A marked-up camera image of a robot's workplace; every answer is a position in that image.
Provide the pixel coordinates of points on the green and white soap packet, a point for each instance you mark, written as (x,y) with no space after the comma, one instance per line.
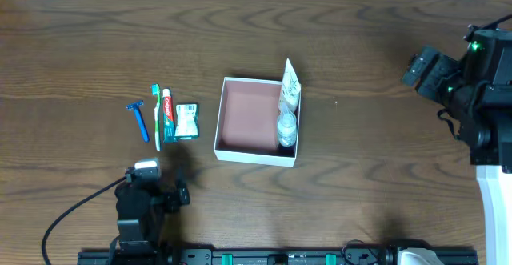
(187,124)

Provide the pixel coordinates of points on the white box with pink interior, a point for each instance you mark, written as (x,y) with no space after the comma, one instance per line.
(246,129)

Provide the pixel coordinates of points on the blue disposable razor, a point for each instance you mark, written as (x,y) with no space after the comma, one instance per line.
(135,107)

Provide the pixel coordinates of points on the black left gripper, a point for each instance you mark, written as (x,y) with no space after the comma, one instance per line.
(178,195)

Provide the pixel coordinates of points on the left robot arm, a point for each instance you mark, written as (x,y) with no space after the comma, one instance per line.
(141,235)

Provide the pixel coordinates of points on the green and white toothbrush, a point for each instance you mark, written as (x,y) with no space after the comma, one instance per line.
(157,94)

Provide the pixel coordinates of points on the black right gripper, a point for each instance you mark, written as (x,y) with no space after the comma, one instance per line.
(434,77)

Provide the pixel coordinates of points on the clear pump soap bottle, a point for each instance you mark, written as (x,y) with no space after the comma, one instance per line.
(286,130)

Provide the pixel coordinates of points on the white floral lotion tube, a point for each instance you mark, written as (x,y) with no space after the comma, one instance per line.
(291,88)

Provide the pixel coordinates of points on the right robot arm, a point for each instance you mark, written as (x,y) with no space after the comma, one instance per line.
(486,130)

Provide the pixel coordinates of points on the red and teal toothpaste tube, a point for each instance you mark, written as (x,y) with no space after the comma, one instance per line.
(168,117)

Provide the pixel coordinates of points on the black mounting rail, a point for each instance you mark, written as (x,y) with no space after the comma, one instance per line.
(351,254)

